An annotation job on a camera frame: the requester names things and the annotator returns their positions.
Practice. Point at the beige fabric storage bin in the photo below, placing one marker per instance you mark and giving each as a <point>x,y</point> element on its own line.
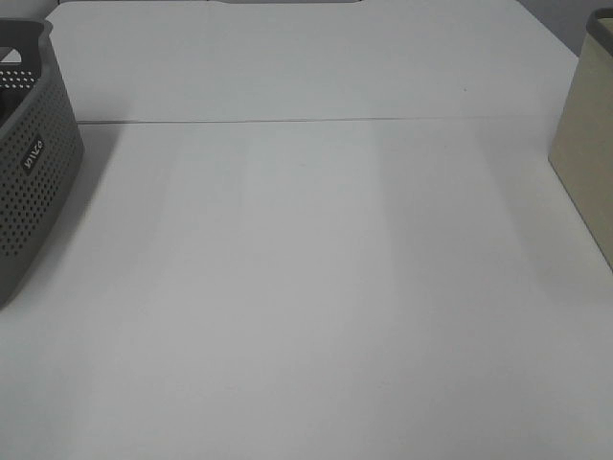
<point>581,152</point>

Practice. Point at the grey perforated plastic basket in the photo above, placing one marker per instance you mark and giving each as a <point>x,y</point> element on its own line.
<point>41,147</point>

